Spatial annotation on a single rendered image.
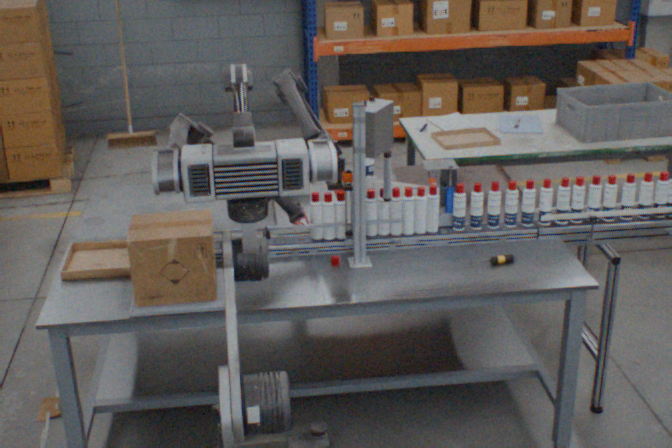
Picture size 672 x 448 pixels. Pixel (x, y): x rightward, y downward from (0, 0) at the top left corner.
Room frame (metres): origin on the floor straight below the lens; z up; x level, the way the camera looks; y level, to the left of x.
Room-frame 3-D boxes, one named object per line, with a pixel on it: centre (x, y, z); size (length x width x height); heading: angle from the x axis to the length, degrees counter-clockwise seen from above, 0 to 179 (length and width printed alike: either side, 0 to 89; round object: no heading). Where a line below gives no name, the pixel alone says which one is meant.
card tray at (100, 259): (3.14, 0.96, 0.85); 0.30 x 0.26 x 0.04; 96
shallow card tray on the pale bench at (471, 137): (4.64, -0.75, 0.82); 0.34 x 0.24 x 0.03; 103
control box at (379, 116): (3.17, -0.15, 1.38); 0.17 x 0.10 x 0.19; 151
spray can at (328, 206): (3.23, 0.03, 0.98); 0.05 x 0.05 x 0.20
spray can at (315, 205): (3.23, 0.08, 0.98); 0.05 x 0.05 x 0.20
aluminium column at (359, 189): (3.10, -0.09, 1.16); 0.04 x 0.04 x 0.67; 6
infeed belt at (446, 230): (3.24, -0.03, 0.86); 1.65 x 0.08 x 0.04; 96
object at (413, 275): (3.42, 0.11, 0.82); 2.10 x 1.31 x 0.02; 96
